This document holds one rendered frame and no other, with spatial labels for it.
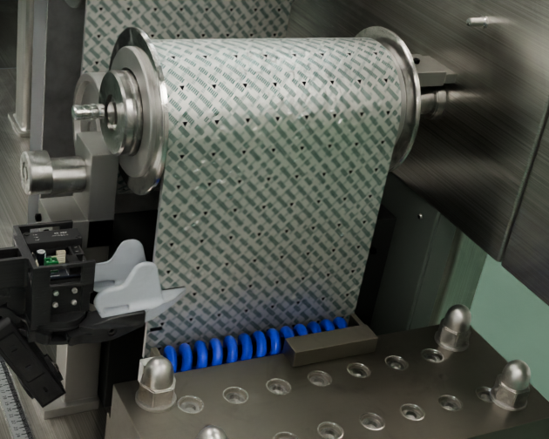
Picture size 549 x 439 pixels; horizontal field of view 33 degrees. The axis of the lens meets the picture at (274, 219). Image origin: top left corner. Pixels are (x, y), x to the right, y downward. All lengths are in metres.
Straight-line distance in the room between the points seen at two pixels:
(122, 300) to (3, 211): 0.57
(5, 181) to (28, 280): 0.67
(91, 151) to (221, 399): 0.25
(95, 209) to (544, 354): 2.23
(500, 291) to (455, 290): 1.92
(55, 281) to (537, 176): 0.44
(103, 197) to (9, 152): 0.67
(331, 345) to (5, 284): 0.32
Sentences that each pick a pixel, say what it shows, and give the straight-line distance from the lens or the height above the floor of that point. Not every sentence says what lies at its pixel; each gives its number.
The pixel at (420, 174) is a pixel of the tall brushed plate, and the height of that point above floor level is 1.16.
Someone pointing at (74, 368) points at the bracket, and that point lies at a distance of 1.00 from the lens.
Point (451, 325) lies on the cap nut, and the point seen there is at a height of 1.06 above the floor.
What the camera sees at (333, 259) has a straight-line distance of 0.95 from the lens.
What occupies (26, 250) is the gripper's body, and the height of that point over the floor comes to 1.16.
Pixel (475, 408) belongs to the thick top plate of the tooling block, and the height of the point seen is 1.03.
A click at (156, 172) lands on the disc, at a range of 0.80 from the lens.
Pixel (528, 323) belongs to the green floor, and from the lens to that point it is 3.09.
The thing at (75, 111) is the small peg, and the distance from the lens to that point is 0.85.
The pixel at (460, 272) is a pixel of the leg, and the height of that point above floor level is 0.96.
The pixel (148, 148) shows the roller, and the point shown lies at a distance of 0.80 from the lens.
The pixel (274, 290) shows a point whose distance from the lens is 0.93.
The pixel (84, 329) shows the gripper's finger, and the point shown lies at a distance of 0.82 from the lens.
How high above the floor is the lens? 1.59
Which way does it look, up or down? 29 degrees down
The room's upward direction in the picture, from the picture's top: 10 degrees clockwise
